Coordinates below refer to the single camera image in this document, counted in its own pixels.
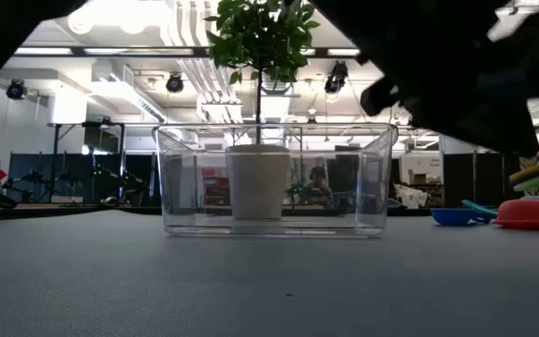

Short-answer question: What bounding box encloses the green plant in cream pot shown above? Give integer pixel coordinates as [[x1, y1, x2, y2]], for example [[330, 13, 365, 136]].
[[203, 0, 321, 220]]

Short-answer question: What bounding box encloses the brown cardboard box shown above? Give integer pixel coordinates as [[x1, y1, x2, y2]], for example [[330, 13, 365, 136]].
[[407, 168, 429, 186]]

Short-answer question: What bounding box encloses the black metal rack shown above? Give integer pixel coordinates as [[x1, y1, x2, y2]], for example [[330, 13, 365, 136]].
[[47, 122, 125, 207]]

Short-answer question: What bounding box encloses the dark partition panel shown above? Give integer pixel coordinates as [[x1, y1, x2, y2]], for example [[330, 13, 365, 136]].
[[442, 152, 521, 210], [7, 152, 163, 207]]

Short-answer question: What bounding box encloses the white crumpled cloth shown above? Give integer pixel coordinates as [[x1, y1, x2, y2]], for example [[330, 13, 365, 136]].
[[393, 183, 430, 210]]

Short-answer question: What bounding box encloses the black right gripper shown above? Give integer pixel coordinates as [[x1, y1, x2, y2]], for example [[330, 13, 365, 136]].
[[360, 51, 539, 158]]

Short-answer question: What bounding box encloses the black ceiling spotlight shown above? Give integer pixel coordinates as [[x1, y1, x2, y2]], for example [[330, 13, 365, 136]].
[[165, 72, 185, 94], [324, 60, 349, 95], [6, 79, 27, 101]]

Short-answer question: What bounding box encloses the red measuring cup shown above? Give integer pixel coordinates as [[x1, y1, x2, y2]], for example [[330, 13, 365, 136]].
[[492, 199, 539, 231]]

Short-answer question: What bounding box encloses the person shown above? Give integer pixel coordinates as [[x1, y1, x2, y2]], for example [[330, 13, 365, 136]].
[[306, 166, 334, 210]]

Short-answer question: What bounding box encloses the clear plastic basket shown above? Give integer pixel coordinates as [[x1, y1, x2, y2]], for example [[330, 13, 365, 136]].
[[151, 122, 400, 238]]

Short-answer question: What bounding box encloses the blue measuring cup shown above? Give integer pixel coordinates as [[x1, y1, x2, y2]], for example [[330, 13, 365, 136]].
[[430, 208, 493, 227]]

